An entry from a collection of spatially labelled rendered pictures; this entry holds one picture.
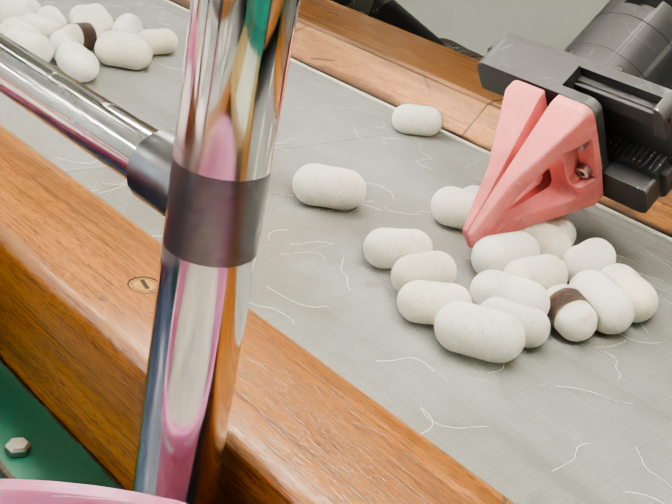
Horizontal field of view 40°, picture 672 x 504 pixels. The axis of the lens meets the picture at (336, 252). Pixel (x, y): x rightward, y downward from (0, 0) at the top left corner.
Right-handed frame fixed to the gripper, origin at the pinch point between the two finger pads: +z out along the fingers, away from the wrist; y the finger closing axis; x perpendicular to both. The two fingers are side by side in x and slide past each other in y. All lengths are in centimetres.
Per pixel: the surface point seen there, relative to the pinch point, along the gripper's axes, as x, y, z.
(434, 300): -4.3, 3.2, 5.8
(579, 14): 151, -115, -146
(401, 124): 7.1, -14.1, -7.4
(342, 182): -1.8, -6.8, 2.1
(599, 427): -2.6, 11.2, 6.1
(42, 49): -3.9, -30.4, 5.0
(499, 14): 158, -142, -143
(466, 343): -4.3, 5.6, 6.7
